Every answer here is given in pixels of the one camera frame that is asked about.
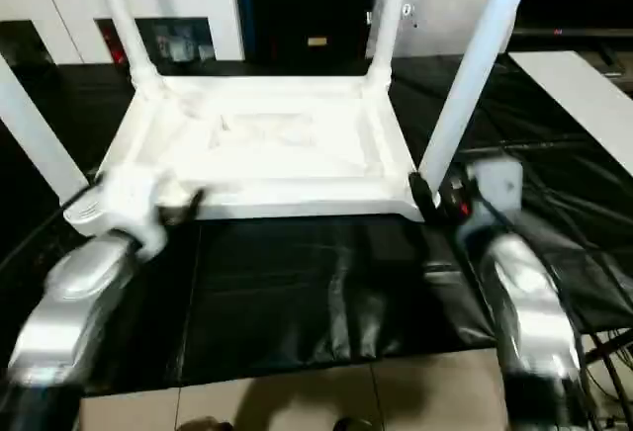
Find white flat panel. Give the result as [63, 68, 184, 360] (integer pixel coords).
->
[509, 50, 633, 177]

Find small red bottle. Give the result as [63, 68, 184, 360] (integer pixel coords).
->
[105, 28, 128, 64]

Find black work mat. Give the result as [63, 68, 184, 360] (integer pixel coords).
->
[0, 50, 633, 392]

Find black stand leg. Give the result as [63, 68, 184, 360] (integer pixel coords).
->
[582, 327, 633, 365]

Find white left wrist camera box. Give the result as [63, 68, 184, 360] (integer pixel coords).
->
[99, 166, 194, 262]

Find white plastic table top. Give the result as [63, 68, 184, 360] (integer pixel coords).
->
[61, 73, 436, 236]

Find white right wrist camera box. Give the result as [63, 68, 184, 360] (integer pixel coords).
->
[463, 157, 525, 219]

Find thin floor cables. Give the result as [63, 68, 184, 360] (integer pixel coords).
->
[584, 337, 633, 407]

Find grey pillow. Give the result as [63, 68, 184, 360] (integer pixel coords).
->
[366, 0, 517, 58]

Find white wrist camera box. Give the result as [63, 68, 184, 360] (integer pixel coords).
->
[99, 166, 194, 262]
[463, 157, 525, 219]

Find white cabinet with glass doors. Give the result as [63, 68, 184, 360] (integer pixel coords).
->
[0, 0, 246, 66]

